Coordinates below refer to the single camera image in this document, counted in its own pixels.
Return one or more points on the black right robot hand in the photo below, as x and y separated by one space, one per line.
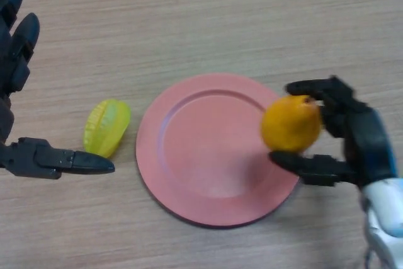
368 143

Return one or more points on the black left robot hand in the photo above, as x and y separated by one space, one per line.
28 158

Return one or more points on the yellow orange pear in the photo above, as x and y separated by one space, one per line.
289 124

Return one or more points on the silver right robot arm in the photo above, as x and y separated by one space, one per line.
387 212

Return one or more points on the pink round plate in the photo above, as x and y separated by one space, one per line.
207 155

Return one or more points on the yellow green starfruit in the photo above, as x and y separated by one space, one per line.
107 127

